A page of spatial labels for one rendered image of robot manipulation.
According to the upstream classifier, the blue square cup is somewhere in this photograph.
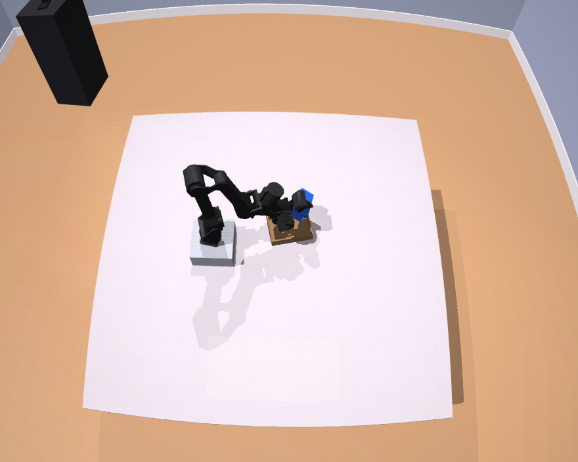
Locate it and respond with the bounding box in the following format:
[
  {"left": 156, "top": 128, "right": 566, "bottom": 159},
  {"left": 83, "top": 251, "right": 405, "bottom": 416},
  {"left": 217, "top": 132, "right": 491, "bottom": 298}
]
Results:
[{"left": 289, "top": 188, "right": 314, "bottom": 221}]

